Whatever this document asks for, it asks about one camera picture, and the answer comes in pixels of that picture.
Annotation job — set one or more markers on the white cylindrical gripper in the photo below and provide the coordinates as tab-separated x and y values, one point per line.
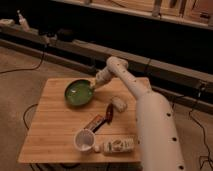
103	77

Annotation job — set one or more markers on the white spray bottle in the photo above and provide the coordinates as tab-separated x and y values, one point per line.
23	22

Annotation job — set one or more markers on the white plastic cup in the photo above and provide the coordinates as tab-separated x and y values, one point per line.
84	140

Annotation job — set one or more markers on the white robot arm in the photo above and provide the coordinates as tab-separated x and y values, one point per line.
156	130

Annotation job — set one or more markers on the black round device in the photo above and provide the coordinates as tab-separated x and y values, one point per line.
65	35

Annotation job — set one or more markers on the clear plastic bottle lying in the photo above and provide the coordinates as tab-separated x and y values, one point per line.
116	146

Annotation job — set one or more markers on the green ceramic bowl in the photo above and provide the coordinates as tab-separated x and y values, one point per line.
78	93

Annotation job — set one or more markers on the dark brown chocolate bar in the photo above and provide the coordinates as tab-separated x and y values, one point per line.
95	123

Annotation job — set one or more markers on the small brown oval object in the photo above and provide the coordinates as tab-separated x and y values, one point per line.
109	113

